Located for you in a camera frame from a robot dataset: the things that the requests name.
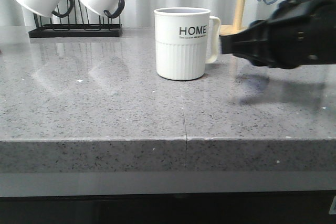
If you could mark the wooden mug tree stand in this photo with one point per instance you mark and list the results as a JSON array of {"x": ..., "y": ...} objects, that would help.
[{"x": 237, "y": 25}]

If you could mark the black cabinet drawer front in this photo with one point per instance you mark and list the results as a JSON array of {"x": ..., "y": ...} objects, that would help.
[{"x": 266, "y": 207}]

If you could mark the white HOME cup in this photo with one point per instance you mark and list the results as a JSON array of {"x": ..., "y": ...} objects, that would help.
[{"x": 186, "y": 40}]

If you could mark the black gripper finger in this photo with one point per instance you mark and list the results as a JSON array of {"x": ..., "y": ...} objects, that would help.
[
  {"x": 246, "y": 41},
  {"x": 258, "y": 59}
]

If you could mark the black wire mug rack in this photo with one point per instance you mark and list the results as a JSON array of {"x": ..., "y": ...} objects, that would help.
[{"x": 81, "y": 22}]

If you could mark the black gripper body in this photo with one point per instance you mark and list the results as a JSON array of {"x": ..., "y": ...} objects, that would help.
[{"x": 303, "y": 33}]

